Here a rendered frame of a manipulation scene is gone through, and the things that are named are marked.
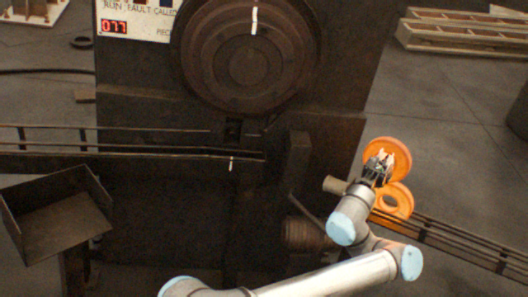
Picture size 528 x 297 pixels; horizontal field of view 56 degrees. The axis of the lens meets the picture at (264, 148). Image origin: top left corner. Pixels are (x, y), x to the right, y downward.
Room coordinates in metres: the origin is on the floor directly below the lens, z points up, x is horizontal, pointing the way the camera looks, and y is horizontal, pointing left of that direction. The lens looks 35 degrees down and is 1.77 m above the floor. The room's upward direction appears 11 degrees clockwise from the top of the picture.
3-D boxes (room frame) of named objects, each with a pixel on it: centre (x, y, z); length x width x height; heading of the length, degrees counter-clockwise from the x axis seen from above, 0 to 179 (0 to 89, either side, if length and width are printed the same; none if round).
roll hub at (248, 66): (1.34, 0.10, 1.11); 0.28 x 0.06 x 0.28; 100
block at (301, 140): (1.49, -0.12, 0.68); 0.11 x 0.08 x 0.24; 10
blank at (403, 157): (1.36, -0.40, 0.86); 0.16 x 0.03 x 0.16; 64
